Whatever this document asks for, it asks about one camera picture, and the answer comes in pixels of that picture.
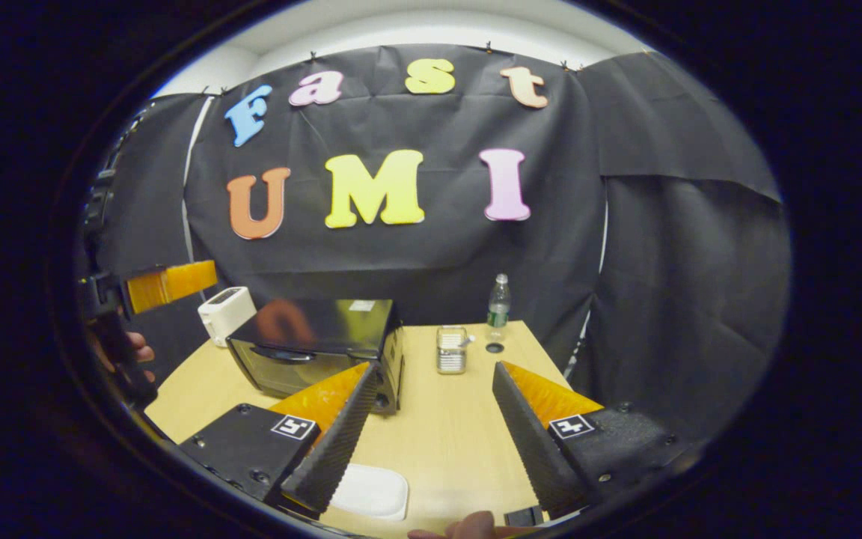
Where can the black backdrop cloth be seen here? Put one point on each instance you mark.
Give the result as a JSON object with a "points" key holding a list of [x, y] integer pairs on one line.
{"points": [[431, 254]]}

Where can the white square plate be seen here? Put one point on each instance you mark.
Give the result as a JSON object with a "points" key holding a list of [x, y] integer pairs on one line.
{"points": [[371, 490]]}

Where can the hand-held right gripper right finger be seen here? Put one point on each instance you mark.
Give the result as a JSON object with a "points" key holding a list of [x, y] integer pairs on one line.
{"points": [[532, 442]]}

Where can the black electric oven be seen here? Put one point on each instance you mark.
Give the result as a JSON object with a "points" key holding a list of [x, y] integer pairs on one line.
{"points": [[311, 329]]}

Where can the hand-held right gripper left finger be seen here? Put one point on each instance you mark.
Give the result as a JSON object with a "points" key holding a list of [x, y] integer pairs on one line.
{"points": [[337, 442]]}

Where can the ribbed glass jar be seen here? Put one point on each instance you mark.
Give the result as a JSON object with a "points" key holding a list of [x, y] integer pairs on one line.
{"points": [[450, 358]]}

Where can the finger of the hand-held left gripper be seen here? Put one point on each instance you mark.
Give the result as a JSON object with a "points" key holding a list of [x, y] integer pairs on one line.
{"points": [[173, 286]]}

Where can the clear plastic bottle green label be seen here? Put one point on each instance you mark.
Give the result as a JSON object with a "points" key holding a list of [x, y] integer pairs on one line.
{"points": [[499, 307]]}

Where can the white toaster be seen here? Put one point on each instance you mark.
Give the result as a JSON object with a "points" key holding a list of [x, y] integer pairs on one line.
{"points": [[225, 311]]}

